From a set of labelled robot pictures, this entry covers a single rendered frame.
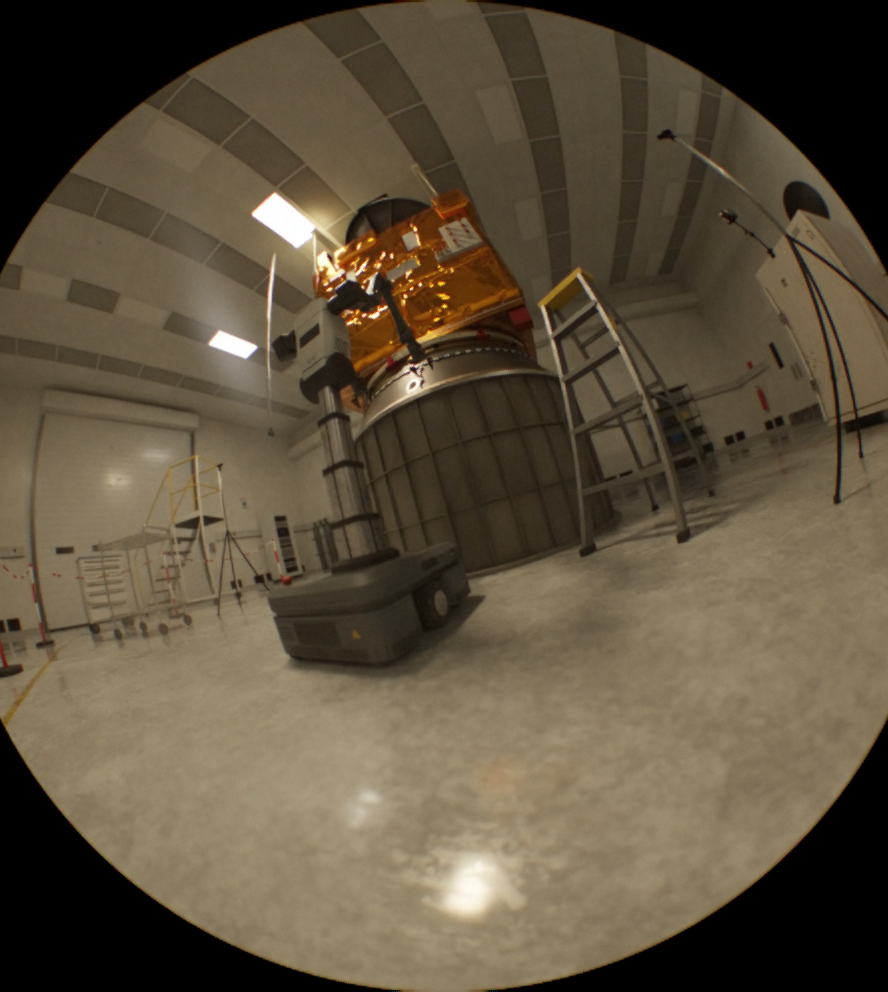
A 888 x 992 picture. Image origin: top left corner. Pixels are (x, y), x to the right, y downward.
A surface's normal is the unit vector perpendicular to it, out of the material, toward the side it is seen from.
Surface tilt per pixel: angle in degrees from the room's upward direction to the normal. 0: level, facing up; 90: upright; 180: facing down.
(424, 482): 90
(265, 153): 180
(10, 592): 90
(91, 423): 90
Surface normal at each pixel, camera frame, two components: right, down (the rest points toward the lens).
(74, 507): 0.90, -0.29
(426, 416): -0.33, -0.01
